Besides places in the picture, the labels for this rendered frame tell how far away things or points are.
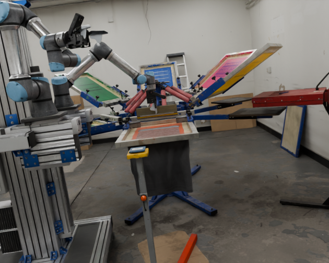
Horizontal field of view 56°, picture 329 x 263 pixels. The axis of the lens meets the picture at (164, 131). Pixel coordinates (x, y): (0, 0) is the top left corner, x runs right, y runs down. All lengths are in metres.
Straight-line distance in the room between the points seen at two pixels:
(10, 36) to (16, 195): 1.08
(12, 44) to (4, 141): 0.54
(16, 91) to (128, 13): 5.28
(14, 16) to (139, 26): 5.12
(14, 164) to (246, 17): 5.78
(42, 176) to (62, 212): 0.32
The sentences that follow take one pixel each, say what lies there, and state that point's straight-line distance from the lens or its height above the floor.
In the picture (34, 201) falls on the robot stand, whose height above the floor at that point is 0.66.
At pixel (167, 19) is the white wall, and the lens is 6.90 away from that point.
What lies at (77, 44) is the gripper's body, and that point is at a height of 1.61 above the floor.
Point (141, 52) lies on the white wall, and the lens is 6.85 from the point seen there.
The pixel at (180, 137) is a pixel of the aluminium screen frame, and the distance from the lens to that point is 2.14.
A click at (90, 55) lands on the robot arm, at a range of 2.62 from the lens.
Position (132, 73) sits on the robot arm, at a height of 1.44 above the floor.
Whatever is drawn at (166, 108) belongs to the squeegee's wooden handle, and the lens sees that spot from 2.70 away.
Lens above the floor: 1.44
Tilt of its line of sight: 11 degrees down
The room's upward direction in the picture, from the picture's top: 7 degrees counter-clockwise
